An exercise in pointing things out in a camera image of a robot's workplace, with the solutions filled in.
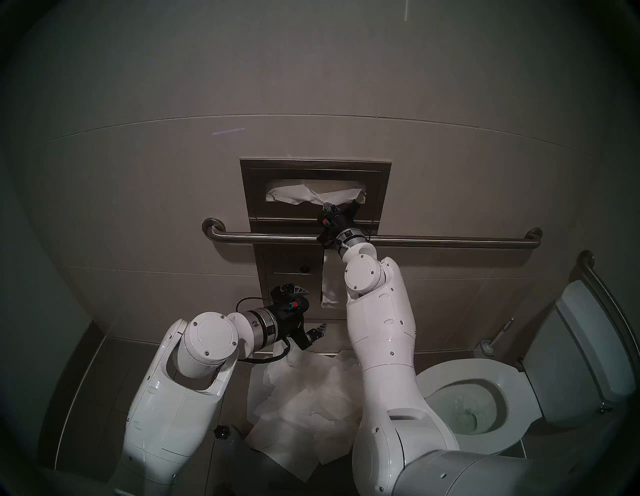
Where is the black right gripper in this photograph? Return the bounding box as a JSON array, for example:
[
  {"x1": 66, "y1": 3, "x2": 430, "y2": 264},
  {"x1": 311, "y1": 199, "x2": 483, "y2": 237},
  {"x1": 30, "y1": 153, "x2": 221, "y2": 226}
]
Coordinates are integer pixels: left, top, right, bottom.
[{"x1": 315, "y1": 198, "x2": 362, "y2": 247}]

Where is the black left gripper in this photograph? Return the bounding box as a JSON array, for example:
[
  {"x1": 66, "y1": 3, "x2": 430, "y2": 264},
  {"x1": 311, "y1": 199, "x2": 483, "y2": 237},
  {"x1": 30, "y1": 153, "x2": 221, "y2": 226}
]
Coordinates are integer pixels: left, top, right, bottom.
[{"x1": 271, "y1": 283, "x2": 329, "y2": 351}]

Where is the paper seat cover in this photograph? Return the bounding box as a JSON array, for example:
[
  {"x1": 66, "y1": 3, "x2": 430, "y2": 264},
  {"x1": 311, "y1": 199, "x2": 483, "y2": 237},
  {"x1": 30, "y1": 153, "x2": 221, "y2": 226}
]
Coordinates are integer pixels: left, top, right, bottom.
[{"x1": 265, "y1": 182, "x2": 367, "y2": 208}]

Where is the pile of paper seat covers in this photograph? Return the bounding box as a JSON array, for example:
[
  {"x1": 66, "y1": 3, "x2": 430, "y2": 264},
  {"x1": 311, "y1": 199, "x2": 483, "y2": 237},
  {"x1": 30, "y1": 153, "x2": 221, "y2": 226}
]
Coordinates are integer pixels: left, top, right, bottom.
[{"x1": 244, "y1": 349, "x2": 366, "y2": 483}]

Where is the white toilet seat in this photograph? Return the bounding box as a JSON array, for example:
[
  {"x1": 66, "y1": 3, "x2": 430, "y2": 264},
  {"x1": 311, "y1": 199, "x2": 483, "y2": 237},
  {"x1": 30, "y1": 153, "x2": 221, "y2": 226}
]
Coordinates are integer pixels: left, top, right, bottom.
[{"x1": 416, "y1": 359, "x2": 532, "y2": 455}]

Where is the white toilet brush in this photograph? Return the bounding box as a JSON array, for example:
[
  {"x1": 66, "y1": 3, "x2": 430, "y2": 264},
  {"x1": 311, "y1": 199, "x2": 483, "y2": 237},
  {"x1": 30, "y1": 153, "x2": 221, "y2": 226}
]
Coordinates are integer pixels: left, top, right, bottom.
[{"x1": 474, "y1": 316, "x2": 516, "y2": 357}]

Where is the long steel grab bar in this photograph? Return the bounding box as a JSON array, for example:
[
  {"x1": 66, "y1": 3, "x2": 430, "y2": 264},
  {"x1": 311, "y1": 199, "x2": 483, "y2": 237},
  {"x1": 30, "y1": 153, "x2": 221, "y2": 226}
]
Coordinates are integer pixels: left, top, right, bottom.
[{"x1": 201, "y1": 218, "x2": 543, "y2": 249}]

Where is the short steel grab bar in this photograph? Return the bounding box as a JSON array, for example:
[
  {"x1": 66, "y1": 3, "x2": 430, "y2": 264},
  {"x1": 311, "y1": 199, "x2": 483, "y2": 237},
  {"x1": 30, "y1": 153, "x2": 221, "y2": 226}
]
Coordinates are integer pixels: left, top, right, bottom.
[{"x1": 575, "y1": 250, "x2": 640, "y2": 351}]

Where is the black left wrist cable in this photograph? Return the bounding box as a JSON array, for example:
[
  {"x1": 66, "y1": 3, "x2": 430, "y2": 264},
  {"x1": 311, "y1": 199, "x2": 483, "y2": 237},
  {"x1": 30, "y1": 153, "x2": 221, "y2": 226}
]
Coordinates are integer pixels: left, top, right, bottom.
[{"x1": 235, "y1": 297, "x2": 292, "y2": 365}]

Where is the stainless steel wall dispenser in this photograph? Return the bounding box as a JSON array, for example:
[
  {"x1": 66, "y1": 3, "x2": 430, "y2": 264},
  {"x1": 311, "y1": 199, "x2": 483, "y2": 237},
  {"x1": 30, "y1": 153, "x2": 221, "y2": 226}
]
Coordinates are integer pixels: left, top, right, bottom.
[{"x1": 240, "y1": 158, "x2": 392, "y2": 323}]

